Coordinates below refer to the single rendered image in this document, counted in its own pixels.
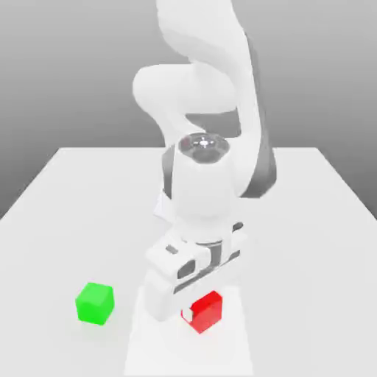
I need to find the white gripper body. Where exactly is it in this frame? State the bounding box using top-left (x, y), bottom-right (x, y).
top-left (143, 250), bottom-right (242, 323)

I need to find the small green cube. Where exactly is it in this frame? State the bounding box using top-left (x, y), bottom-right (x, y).
top-left (74, 281), bottom-right (115, 327)

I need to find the small red cube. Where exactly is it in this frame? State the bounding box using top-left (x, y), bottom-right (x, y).
top-left (180, 289), bottom-right (224, 335)

